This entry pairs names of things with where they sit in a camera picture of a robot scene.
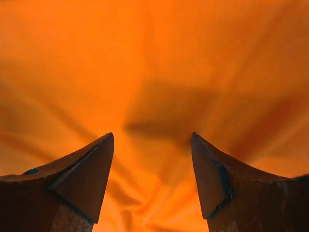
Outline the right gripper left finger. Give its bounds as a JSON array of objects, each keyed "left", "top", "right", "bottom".
[{"left": 0, "top": 133, "right": 114, "bottom": 232}]

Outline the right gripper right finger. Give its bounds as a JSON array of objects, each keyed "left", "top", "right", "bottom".
[{"left": 191, "top": 133, "right": 309, "bottom": 232}]

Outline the orange t shirt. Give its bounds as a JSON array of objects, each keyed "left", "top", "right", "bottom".
[{"left": 0, "top": 0, "right": 309, "bottom": 232}]

